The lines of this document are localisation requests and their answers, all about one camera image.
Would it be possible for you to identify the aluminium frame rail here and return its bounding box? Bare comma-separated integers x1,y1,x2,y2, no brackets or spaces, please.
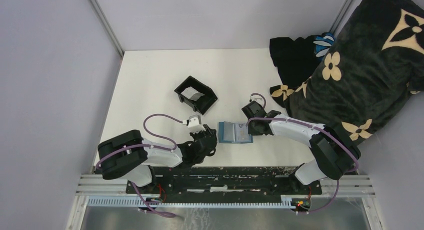
76,175,127,196

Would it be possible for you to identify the blue leather card holder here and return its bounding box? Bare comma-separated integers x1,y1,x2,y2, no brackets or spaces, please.
218,121,253,144

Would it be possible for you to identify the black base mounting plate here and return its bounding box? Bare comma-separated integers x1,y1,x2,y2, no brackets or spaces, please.
138,167,322,204

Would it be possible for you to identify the black floral fleece blanket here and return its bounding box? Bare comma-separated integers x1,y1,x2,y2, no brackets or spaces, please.
269,0,424,144

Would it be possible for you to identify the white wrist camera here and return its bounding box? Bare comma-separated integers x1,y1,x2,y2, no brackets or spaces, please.
250,95,264,106
186,114,202,128

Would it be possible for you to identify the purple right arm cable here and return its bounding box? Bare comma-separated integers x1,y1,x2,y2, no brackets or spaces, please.
245,93,360,214

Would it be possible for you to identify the light blue slotted cable duct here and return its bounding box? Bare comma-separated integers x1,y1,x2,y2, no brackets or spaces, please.
86,196,296,210

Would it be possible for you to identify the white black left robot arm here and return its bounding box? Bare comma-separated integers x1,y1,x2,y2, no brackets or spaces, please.
95,124,218,194

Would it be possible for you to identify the black plastic card bin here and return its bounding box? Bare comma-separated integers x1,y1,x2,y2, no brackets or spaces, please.
174,76,218,115

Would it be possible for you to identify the black cloth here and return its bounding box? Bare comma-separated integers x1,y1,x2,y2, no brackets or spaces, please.
269,35,321,89

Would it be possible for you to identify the stack of silver cards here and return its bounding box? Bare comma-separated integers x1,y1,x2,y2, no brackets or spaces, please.
181,87,204,101

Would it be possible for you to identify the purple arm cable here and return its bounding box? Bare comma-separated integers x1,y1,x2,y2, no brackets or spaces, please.
95,113,190,218
245,93,360,214

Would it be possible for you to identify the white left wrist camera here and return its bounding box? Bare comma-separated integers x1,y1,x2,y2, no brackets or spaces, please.
186,114,202,128

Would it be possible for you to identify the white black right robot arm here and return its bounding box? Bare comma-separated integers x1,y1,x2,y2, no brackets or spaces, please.
241,101,361,194

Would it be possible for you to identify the blue white patterned cloth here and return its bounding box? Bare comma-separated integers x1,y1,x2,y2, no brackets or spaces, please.
313,32,336,59

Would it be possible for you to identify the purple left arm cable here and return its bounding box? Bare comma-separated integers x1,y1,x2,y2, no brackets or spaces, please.
95,113,190,218

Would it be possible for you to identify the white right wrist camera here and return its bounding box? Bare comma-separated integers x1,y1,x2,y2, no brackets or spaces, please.
250,95,264,106

